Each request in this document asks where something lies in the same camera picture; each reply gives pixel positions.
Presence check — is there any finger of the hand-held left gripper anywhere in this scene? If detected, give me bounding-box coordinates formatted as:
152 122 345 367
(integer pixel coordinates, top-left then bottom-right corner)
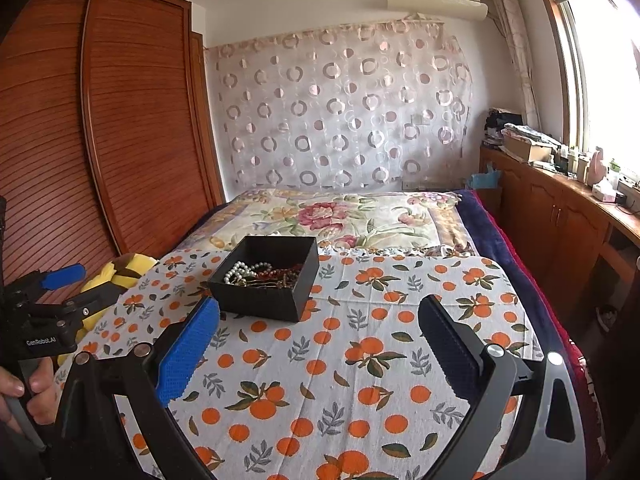
4 263 87 306
20 289 123 333

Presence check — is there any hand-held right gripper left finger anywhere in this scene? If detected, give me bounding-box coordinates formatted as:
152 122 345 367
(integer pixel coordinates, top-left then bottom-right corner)
52 296 222 480

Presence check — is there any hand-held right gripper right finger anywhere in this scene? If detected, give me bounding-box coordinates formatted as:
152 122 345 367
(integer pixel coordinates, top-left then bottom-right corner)
417 294 586 480

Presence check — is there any black square box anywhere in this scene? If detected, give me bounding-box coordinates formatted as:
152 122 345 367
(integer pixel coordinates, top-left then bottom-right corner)
207 235 321 323

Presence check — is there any pearl necklace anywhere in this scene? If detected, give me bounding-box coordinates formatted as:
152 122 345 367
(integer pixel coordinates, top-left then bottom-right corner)
222 260 273 287

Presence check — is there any person's left hand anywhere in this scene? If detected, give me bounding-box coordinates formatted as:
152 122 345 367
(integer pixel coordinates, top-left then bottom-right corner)
0 360 57 434

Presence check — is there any yellow plush toy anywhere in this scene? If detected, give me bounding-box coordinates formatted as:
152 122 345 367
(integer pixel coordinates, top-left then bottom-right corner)
57 254 160 366

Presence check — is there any orange print cloth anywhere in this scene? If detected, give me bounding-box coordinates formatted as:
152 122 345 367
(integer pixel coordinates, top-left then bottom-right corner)
52 252 546 480

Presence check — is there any wooden wardrobe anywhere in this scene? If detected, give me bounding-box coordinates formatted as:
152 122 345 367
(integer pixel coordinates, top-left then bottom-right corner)
0 0 226 306

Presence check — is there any wooden cabinet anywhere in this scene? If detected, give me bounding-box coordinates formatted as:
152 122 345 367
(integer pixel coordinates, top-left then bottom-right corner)
479 145 640 341

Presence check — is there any floral blanket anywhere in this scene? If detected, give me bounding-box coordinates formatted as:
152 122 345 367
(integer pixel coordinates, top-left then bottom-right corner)
172 187 476 258

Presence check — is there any blue tissue box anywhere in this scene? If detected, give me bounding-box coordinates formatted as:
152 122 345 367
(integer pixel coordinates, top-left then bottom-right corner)
467 169 502 190

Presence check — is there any pile of clothes and boxes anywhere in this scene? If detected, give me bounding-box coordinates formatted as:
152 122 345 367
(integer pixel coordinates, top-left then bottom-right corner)
484 107 566 163

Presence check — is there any row of small bottles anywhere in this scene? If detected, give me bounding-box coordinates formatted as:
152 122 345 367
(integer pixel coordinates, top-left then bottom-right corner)
552 142 588 178

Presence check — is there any white ceramic figurine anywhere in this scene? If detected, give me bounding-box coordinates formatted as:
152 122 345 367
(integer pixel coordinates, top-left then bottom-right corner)
585 146 607 184

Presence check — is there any circle pattern sheer curtain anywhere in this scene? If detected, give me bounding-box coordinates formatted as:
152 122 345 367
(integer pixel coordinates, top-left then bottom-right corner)
204 20 473 196

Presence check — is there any bundled window curtain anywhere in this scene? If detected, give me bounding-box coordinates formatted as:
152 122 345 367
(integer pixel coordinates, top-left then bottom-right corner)
487 0 543 136

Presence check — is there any window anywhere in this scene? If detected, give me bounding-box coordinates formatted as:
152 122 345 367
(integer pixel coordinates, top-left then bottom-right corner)
532 0 640 186

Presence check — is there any dark bead bracelet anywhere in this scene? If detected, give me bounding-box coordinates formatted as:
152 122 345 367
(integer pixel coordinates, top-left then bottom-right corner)
270 262 307 291

